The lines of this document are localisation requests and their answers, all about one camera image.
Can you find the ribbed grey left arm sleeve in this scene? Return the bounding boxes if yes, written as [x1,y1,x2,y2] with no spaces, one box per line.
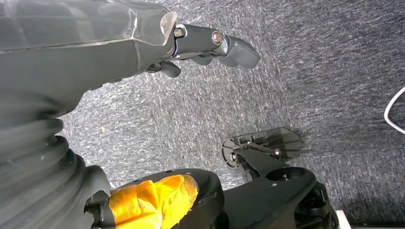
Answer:
[0,117,112,229]

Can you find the orange tape wrap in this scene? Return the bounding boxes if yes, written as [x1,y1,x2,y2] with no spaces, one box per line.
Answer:
[108,174,200,229]

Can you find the white furniture base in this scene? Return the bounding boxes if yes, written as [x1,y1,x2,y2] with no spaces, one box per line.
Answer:
[336,210,352,229]

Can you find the white cable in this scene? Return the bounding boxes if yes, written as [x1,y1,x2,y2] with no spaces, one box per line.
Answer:
[384,86,405,135]

